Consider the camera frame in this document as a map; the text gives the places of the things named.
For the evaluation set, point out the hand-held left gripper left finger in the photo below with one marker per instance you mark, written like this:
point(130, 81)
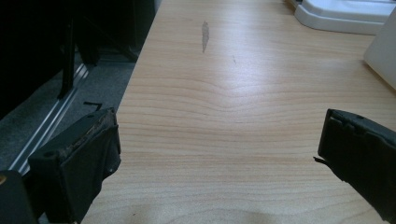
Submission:
point(77, 161)

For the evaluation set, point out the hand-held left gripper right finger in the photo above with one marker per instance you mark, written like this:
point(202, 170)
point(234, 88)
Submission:
point(361, 152)

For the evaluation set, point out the white plastic container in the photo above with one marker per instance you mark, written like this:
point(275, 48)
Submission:
point(384, 56)

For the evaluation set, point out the black metal stand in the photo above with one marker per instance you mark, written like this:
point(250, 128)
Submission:
point(67, 62)

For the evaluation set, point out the white plastic tray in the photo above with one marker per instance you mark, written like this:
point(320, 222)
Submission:
point(342, 15)

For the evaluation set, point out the aluminium rail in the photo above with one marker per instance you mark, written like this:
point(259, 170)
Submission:
point(49, 124)

